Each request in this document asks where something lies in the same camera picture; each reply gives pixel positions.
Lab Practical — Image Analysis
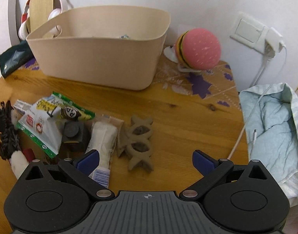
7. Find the dark green tissue pack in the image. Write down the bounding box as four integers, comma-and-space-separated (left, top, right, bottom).
0, 40, 36, 78

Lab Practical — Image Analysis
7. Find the white gauze packet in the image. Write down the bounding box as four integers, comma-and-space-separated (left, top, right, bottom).
88, 116, 125, 189

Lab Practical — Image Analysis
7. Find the light blue cloth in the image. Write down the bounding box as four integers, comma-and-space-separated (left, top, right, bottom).
239, 82, 298, 206

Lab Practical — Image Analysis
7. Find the white and red plush toy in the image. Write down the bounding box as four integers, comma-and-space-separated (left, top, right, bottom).
10, 148, 36, 179

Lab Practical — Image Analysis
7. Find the white power cord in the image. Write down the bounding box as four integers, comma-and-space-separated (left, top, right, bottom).
250, 51, 274, 87

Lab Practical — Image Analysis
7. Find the white charger plug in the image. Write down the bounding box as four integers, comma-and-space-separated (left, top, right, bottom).
265, 27, 286, 54

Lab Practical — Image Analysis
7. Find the pink burger plush toy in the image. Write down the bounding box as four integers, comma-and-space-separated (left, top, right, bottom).
174, 28, 222, 73

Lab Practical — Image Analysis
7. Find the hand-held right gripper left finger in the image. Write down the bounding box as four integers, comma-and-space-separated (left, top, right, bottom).
17, 149, 114, 201

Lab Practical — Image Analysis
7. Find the white wall switch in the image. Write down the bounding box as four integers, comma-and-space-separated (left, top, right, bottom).
230, 12, 268, 50

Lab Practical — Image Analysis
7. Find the dark grey cube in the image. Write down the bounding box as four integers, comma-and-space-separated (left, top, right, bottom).
60, 121, 92, 154

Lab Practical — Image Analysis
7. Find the thin white charging cable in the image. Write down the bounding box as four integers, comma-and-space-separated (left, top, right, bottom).
227, 43, 288, 160

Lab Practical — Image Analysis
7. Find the purple leaf patterned table mat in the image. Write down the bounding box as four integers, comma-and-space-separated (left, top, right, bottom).
16, 54, 238, 109

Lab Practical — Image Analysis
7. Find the wooden desktop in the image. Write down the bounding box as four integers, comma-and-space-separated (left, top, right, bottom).
0, 54, 249, 234

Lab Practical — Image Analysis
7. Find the white green-edged snack packet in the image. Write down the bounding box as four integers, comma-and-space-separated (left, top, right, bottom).
16, 99, 64, 159

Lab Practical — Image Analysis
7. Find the green panda snack packet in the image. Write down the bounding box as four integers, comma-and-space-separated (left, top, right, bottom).
51, 91, 96, 122

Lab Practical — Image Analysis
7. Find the pink floral bedsheet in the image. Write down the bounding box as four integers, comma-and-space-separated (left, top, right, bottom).
284, 195, 298, 234

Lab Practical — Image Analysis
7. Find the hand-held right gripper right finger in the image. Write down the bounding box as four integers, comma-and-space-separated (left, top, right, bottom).
179, 150, 277, 201

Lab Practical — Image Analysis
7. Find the small white packet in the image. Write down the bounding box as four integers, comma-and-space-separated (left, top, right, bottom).
13, 99, 32, 114

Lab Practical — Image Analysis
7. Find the beige plastic storage bin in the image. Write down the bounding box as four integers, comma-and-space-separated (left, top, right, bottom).
26, 5, 170, 91

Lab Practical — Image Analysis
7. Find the light wooden headphone stand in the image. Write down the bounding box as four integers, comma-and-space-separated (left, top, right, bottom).
26, 0, 54, 38

